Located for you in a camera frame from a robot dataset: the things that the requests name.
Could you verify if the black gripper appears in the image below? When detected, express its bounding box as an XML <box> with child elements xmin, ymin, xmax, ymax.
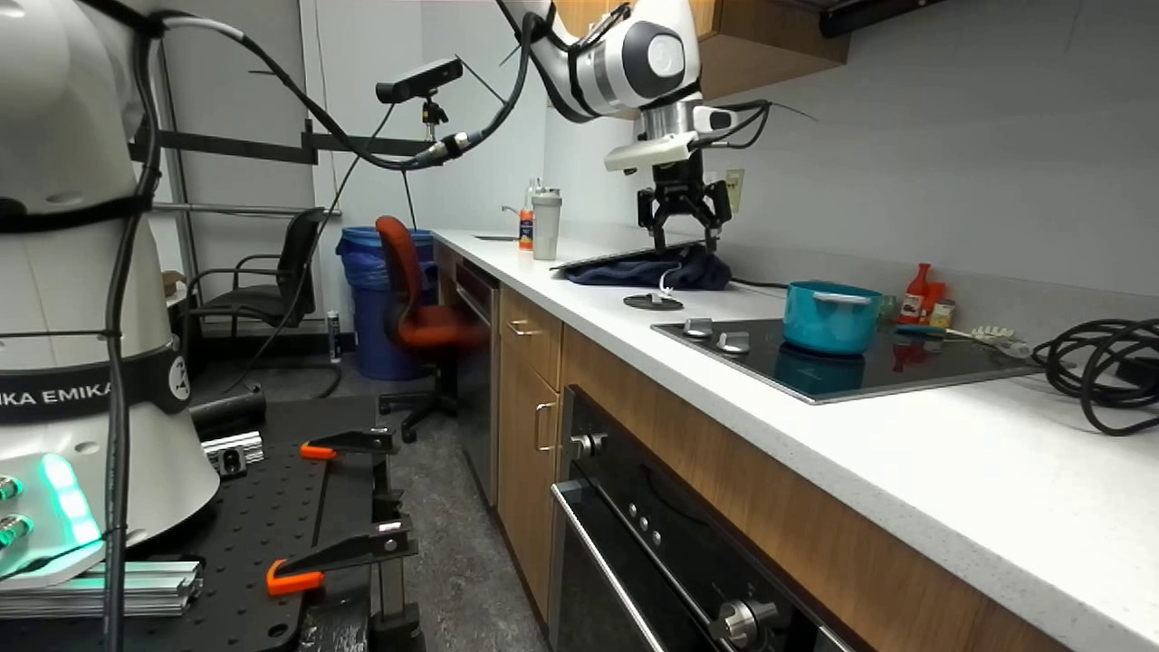
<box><xmin>633</xmin><ymin>151</ymin><xmax>738</xmax><ymax>257</ymax></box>

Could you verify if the blue pot with white handles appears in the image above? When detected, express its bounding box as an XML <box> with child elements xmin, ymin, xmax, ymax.
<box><xmin>779</xmin><ymin>279</ymin><xmax>886</xmax><ymax>358</ymax></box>

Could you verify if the clear pot lid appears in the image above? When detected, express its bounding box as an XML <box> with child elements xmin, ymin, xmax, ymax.
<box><xmin>619</xmin><ymin>268</ymin><xmax>688</xmax><ymax>315</ymax></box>

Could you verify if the dark blue cloth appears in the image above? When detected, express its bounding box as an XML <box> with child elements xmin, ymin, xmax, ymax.
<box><xmin>556</xmin><ymin>243</ymin><xmax>738</xmax><ymax>295</ymax></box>

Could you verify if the orange handled bar clamp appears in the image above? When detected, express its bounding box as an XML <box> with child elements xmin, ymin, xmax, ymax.
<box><xmin>294</xmin><ymin>425</ymin><xmax>403</xmax><ymax>471</ymax></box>
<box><xmin>260</xmin><ymin>513</ymin><xmax>417</xmax><ymax>603</ymax></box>

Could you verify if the black office chair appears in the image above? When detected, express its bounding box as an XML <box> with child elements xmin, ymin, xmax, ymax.
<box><xmin>184</xmin><ymin>204</ymin><xmax>333</xmax><ymax>368</ymax></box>

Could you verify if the wooden oven surround panel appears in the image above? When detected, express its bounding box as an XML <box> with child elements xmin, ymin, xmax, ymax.
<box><xmin>556</xmin><ymin>326</ymin><xmax>1071</xmax><ymax>652</ymax></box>

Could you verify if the black cable bundle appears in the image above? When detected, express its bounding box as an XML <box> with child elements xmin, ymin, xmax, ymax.
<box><xmin>1029</xmin><ymin>312</ymin><xmax>1159</xmax><ymax>440</ymax></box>

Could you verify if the black built-in oven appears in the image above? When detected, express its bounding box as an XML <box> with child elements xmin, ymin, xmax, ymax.
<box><xmin>546</xmin><ymin>384</ymin><xmax>877</xmax><ymax>652</ymax></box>

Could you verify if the small white box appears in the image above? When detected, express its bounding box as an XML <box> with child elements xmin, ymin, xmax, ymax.
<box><xmin>194</xmin><ymin>429</ymin><xmax>270</xmax><ymax>483</ymax></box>

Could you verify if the red office chair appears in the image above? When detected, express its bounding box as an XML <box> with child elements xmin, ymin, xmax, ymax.
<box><xmin>369</xmin><ymin>210</ymin><xmax>490</xmax><ymax>447</ymax></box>

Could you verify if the black robot cable hose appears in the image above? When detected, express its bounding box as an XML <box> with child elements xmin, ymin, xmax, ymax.
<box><xmin>113</xmin><ymin>0</ymin><xmax>534</xmax><ymax>175</ymax></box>

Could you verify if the black perforated robot table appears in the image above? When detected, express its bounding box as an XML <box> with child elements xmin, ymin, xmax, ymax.
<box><xmin>0</xmin><ymin>396</ymin><xmax>426</xmax><ymax>652</ymax></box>

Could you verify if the metal cabinet door handle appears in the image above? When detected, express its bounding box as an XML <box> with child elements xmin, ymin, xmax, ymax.
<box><xmin>533</xmin><ymin>396</ymin><xmax>562</xmax><ymax>461</ymax></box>

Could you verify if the wooden cabinet with handles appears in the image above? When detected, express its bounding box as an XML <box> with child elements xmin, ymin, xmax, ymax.
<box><xmin>493</xmin><ymin>283</ymin><xmax>573</xmax><ymax>626</ymax></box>

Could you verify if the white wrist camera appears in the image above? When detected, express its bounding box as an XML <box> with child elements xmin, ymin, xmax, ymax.
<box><xmin>599</xmin><ymin>126</ymin><xmax>706</xmax><ymax>179</ymax></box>

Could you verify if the aluminium profile rail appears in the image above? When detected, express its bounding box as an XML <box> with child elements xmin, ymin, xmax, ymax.
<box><xmin>0</xmin><ymin>559</ymin><xmax>206</xmax><ymax>626</ymax></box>

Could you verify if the blue trash bin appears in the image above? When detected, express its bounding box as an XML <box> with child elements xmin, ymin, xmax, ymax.
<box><xmin>333</xmin><ymin>223</ymin><xmax>441</xmax><ymax>384</ymax></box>

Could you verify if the silver metal tumbler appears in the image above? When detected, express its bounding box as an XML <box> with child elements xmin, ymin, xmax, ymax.
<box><xmin>527</xmin><ymin>180</ymin><xmax>568</xmax><ymax>266</ymax></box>

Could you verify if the silver oven knob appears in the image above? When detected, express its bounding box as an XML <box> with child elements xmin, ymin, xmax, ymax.
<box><xmin>566</xmin><ymin>429</ymin><xmax>608</xmax><ymax>463</ymax></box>
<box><xmin>708</xmin><ymin>594</ymin><xmax>779</xmax><ymax>652</ymax></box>

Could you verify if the black camera on stand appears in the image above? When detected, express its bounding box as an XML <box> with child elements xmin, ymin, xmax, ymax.
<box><xmin>372</xmin><ymin>54</ymin><xmax>469</xmax><ymax>138</ymax></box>

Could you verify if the white wall outlet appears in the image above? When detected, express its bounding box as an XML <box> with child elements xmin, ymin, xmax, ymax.
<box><xmin>719</xmin><ymin>168</ymin><xmax>749</xmax><ymax>221</ymax></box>

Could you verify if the black dishwasher front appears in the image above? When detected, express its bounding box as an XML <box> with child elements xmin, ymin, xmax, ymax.
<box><xmin>447</xmin><ymin>255</ymin><xmax>506</xmax><ymax>512</ymax></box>

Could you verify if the red orange sauce bottle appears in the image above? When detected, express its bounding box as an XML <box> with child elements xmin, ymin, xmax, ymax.
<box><xmin>898</xmin><ymin>262</ymin><xmax>941</xmax><ymax>329</ymax></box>

